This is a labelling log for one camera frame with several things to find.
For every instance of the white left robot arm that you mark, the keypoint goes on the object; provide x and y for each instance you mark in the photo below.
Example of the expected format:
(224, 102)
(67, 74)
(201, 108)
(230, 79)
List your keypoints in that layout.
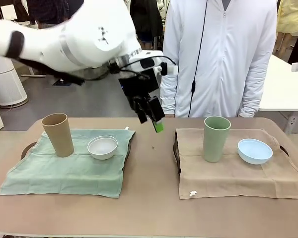
(64, 42)

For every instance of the white bowl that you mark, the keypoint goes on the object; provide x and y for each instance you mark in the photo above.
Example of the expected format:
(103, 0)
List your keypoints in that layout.
(101, 151)

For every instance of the tan tall cup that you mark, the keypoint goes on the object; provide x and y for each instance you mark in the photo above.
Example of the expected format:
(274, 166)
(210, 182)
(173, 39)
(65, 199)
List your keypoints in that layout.
(60, 138)

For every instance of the person in yellow top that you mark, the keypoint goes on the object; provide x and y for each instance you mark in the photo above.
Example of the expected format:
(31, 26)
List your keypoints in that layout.
(290, 17)

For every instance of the black plastic tray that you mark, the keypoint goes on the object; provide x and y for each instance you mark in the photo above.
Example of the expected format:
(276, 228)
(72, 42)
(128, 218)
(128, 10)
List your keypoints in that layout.
(176, 153)

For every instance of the white side table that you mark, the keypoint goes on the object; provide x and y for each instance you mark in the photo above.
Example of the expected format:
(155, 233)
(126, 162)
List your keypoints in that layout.
(283, 86)

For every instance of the person in plaid shirt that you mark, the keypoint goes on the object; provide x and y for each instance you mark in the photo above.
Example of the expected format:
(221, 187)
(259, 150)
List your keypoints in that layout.
(47, 10)

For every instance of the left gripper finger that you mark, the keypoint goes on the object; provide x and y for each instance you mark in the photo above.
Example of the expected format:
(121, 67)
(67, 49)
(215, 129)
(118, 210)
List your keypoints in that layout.
(157, 114)
(141, 110)

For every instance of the white background desk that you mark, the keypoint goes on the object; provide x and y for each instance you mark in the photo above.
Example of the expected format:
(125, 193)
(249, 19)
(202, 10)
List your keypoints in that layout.
(33, 73)

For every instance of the white computer monitor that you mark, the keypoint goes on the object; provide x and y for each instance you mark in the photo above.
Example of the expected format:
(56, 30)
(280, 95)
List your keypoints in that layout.
(8, 12)

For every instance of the beige cloth mat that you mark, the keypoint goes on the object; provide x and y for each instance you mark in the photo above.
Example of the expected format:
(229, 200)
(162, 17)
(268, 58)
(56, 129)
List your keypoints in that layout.
(226, 178)

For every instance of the green tall cup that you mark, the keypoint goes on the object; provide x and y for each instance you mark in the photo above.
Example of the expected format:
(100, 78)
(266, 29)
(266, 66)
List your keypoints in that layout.
(214, 143)

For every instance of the white air purifier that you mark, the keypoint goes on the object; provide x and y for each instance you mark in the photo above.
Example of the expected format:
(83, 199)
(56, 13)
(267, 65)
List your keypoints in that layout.
(7, 84)

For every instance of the blue floor mat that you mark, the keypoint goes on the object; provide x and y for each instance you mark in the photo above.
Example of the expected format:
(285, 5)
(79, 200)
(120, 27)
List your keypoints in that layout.
(62, 83)

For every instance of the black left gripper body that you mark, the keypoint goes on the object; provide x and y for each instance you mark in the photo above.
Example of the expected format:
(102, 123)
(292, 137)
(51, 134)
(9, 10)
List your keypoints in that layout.
(141, 84)

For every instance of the person in white jacket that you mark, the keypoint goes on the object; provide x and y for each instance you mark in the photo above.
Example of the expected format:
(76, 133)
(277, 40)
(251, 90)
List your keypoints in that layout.
(226, 49)

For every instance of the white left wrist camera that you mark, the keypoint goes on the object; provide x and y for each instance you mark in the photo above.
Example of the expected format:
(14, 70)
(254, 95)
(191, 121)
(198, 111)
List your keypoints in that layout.
(169, 69)

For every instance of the light blue bowl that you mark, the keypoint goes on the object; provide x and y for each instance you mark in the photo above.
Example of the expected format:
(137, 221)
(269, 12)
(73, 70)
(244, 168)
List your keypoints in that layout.
(254, 153)

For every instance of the green cloth mat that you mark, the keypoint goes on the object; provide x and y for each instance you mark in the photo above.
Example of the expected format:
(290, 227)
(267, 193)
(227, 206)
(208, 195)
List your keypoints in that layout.
(64, 173)

